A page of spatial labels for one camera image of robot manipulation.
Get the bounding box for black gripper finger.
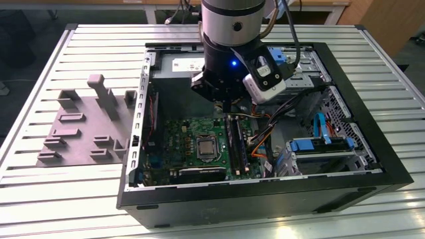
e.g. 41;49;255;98
190;72;227;113
226;87;249;113

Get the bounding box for dark RAM stick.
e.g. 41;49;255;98
225;112;241;175

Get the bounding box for grey power supply unit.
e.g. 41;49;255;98
150;53;213;119

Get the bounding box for blue plastic drive latch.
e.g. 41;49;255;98
269;48;286;66

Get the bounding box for green motherboard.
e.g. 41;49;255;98
142;116;262;186

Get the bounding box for metal socket cover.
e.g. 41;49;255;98
194;134;219;162

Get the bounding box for metal drive cage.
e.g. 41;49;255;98
283;47;331;105

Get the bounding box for silver CPU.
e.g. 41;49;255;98
198;142;215;155

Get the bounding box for hard disk in blue carrier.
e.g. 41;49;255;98
286;138;355;155

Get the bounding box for black graphics card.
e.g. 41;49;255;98
169;166;226;185

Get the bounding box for grey purple parts rack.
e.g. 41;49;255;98
34;74;138;170

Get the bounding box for wooden desk white legs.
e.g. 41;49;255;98
112;0;353;25

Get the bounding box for black open PC case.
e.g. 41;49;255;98
114;41;414;229

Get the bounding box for wooden cabinet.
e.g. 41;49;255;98
337;0;425;59

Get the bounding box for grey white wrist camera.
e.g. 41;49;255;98
241;56;286;104

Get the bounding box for black cable bundle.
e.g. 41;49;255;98
246;86;329;146

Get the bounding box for red wire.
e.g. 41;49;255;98
147;96;157;132

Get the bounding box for grey cable silver plug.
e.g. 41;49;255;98
165;0;190;25

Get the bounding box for brown braided cable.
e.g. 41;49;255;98
259;0;282;40

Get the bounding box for orange wire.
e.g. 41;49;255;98
250;143;267;159

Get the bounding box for black camera cable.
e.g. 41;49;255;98
283;0;305;75

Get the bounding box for blue flat data cable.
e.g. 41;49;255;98
313;112;333;145

